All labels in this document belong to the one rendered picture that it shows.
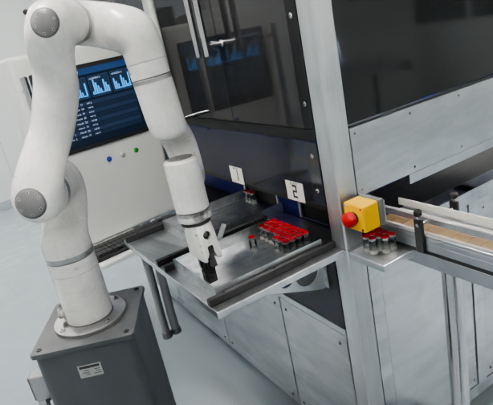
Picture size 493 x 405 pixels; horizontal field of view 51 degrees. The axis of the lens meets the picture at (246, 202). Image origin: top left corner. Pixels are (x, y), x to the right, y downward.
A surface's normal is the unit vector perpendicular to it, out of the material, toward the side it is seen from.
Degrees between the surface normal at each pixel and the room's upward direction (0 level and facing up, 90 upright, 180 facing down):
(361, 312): 90
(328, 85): 90
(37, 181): 67
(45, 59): 125
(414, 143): 90
